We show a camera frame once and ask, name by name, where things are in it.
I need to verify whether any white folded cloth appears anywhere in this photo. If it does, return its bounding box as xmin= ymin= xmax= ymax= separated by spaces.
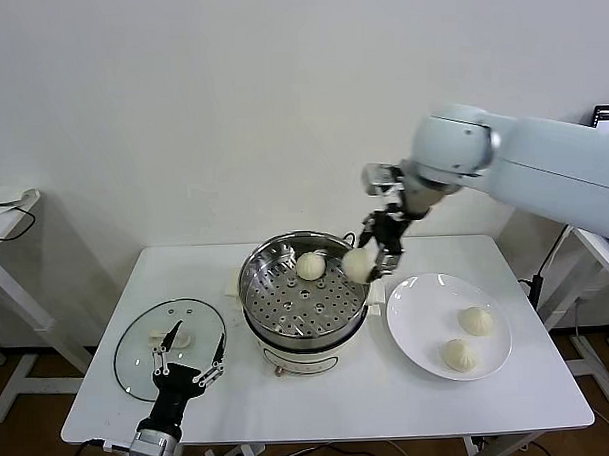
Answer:
xmin=0 ymin=182 xmax=42 ymax=216

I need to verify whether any round glass lid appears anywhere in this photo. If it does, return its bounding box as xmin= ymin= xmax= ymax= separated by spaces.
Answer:
xmin=111 ymin=296 xmax=230 ymax=404

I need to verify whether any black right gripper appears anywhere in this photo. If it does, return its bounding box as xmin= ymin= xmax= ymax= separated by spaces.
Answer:
xmin=355 ymin=208 xmax=412 ymax=285

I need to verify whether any white steamed baozi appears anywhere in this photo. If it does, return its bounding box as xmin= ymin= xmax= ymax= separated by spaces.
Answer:
xmin=457 ymin=305 xmax=496 ymax=339
xmin=341 ymin=246 xmax=378 ymax=285
xmin=439 ymin=337 xmax=481 ymax=375
xmin=295 ymin=250 xmax=329 ymax=282

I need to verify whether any stainless steel steamer basket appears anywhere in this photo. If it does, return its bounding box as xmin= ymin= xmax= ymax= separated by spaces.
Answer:
xmin=236 ymin=229 xmax=376 ymax=350

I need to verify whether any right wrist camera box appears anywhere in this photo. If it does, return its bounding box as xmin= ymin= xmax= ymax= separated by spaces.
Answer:
xmin=360 ymin=161 xmax=405 ymax=197

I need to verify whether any white round plate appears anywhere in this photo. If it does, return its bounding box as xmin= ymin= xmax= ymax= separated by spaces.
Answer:
xmin=384 ymin=270 xmax=515 ymax=385

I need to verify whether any white work table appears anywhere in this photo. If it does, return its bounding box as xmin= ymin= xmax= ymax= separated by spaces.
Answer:
xmin=54 ymin=230 xmax=598 ymax=456

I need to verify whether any white side table with laptop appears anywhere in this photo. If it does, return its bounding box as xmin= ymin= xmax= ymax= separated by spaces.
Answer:
xmin=537 ymin=221 xmax=609 ymax=406

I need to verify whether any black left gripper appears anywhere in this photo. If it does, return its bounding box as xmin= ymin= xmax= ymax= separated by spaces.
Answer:
xmin=133 ymin=318 xmax=230 ymax=439

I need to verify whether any cream electric cooker pot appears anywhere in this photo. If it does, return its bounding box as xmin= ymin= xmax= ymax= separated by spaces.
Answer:
xmin=224 ymin=262 xmax=390 ymax=381

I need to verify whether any thin black cable loop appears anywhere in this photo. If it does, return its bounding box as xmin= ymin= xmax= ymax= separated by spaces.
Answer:
xmin=0 ymin=204 xmax=39 ymax=243

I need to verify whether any white side table with cloth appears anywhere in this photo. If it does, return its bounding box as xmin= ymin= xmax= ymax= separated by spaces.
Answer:
xmin=0 ymin=187 xmax=100 ymax=425

